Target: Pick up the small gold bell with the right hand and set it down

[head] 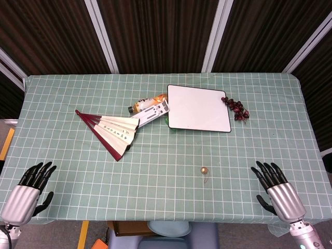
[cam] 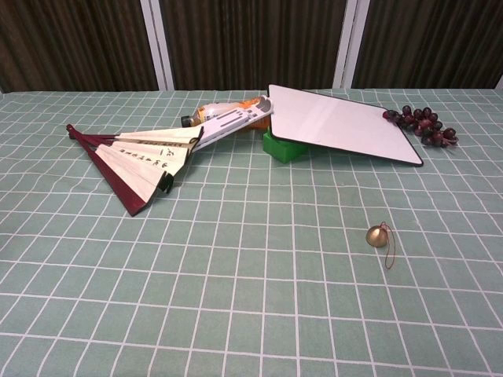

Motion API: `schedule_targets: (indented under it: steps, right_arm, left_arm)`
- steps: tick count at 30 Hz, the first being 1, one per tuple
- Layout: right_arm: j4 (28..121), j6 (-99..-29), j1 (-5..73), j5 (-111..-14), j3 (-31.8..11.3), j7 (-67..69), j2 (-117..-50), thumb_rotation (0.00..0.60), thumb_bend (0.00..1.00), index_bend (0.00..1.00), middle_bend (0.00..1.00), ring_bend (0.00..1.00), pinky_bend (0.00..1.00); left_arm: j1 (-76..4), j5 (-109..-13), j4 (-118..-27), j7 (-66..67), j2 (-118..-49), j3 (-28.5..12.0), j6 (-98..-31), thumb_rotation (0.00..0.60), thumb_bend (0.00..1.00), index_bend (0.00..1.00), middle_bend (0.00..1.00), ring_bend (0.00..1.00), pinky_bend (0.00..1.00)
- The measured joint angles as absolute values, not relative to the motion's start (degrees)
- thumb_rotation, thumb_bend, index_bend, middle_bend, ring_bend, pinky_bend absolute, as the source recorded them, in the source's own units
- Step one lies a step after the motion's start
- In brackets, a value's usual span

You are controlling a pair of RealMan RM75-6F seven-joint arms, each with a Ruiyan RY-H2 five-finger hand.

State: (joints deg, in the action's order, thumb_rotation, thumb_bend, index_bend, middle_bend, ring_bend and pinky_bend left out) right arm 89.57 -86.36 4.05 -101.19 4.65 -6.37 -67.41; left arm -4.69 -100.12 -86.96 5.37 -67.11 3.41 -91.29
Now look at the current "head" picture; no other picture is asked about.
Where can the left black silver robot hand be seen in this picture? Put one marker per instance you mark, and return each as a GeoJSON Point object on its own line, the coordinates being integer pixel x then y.
{"type": "Point", "coordinates": [22, 202]}

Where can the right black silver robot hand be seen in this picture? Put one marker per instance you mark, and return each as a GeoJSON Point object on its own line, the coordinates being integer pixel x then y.
{"type": "Point", "coordinates": [285, 201]}

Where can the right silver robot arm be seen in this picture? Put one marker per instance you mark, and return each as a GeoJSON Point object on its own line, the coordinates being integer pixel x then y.
{"type": "Point", "coordinates": [306, 236]}

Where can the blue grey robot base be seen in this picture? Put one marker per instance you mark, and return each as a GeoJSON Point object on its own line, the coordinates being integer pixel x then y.
{"type": "Point", "coordinates": [166, 242]}

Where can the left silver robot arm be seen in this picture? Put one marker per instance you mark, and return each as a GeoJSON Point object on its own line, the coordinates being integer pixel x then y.
{"type": "Point", "coordinates": [7, 236]}

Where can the small orange box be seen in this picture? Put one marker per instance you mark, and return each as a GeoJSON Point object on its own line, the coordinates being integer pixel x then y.
{"type": "Point", "coordinates": [99, 244]}

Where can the dark red artificial grapes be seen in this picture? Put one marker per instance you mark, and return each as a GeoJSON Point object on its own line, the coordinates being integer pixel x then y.
{"type": "Point", "coordinates": [237, 107]}

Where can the dark corrugated partition panel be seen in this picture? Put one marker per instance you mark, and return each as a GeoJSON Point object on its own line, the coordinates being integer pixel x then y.
{"type": "Point", "coordinates": [158, 33]}
{"type": "Point", "coordinates": [267, 31]}
{"type": "Point", "coordinates": [319, 98]}
{"type": "Point", "coordinates": [49, 31]}

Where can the brown cardboard box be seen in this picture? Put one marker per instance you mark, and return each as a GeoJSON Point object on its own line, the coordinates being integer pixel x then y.
{"type": "Point", "coordinates": [129, 228]}

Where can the red cream folding fan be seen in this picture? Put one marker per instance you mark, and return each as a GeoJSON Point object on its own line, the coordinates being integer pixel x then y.
{"type": "Point", "coordinates": [114, 131]}

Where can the light blue round basin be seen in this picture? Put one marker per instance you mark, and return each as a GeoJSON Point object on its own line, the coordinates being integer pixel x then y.
{"type": "Point", "coordinates": [168, 228]}

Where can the white board black rim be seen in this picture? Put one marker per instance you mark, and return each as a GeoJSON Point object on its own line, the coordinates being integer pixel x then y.
{"type": "Point", "coordinates": [198, 109]}

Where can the green checked tablecloth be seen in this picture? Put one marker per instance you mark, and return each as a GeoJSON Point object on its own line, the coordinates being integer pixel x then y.
{"type": "Point", "coordinates": [155, 181]}

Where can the plastic drink bottle orange label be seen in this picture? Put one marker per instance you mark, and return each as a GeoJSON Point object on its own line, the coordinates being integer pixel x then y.
{"type": "Point", "coordinates": [145, 103]}

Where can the white slotted folding stand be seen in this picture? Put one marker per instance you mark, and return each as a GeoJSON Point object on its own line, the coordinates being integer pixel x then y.
{"type": "Point", "coordinates": [153, 112]}

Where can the white partition frame post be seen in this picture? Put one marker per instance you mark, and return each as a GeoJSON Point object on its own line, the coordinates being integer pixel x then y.
{"type": "Point", "coordinates": [102, 36]}
{"type": "Point", "coordinates": [216, 36]}
{"type": "Point", "coordinates": [308, 44]}
{"type": "Point", "coordinates": [11, 68]}

